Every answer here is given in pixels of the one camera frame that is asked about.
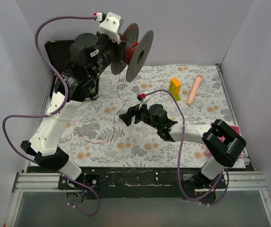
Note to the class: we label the floral table mat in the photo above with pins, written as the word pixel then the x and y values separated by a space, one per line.
pixel 96 136

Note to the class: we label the black poker chip case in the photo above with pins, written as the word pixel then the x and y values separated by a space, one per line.
pixel 59 56

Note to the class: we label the black cable spool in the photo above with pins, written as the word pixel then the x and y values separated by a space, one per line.
pixel 132 52

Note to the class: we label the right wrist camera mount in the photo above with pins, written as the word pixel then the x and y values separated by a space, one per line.
pixel 142 97

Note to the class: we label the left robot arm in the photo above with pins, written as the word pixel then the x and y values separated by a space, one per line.
pixel 80 65

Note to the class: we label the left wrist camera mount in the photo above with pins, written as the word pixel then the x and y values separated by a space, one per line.
pixel 111 24

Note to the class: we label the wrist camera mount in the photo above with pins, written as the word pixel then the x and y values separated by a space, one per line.
pixel 111 24
pixel 142 97

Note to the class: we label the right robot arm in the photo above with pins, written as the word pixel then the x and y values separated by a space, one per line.
pixel 224 143

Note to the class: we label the black front base bar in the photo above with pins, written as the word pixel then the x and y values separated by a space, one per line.
pixel 140 182

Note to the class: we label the beige toy microphone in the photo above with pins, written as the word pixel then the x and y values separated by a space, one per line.
pixel 197 81

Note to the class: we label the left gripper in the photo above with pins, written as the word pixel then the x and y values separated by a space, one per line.
pixel 116 55

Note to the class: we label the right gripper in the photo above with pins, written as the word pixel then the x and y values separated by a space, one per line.
pixel 138 114

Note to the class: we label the yellow toy brick tower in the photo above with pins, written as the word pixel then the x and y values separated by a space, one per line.
pixel 174 87

